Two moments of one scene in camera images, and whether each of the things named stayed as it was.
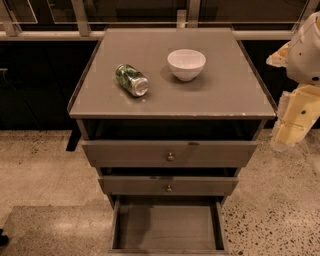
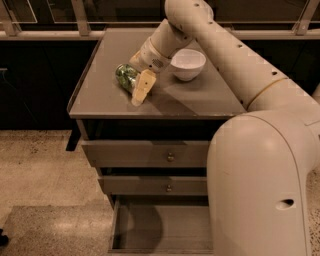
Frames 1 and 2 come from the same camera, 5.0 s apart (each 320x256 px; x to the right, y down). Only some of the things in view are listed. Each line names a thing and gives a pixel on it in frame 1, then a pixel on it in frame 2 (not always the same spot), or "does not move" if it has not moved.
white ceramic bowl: [186, 63] does not move
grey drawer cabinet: [168, 116] does not move
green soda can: [132, 80] does not move
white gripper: [305, 58] → [150, 57]
